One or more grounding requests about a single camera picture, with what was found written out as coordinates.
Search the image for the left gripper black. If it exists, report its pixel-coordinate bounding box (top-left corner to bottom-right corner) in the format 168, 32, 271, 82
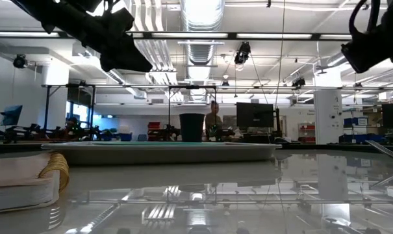
81, 0, 153, 73

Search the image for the black plastic cup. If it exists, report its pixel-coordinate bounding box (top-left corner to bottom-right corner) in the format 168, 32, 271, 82
179, 112, 206, 143

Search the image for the grey plastic tray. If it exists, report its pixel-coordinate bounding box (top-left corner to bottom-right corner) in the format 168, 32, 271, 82
41, 141, 283, 166

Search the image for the blue storage bin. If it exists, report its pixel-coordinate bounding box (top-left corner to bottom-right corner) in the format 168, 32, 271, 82
343, 116, 370, 127

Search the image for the white building pillar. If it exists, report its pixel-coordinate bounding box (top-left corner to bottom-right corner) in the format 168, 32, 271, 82
314, 89, 344, 145

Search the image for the person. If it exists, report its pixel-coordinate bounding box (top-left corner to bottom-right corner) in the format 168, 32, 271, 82
205, 100, 224, 142

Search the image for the black ceiling spotlight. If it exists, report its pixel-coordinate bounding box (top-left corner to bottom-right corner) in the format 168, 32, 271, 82
13, 54, 29, 70

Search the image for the black metal stand frame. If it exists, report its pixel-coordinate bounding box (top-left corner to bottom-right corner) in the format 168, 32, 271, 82
42, 83, 97, 141
167, 84, 218, 141

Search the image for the silver ventilation duct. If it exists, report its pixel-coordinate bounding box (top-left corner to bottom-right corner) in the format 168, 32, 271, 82
179, 0, 227, 68

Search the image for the black overhead frame bar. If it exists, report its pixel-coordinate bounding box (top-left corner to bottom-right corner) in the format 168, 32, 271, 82
0, 30, 353, 42

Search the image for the black aluminium table frame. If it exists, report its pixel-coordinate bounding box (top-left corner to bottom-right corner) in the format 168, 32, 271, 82
0, 140, 393, 154

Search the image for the black overhead camera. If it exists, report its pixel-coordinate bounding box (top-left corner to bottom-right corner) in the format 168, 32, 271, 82
233, 41, 252, 66

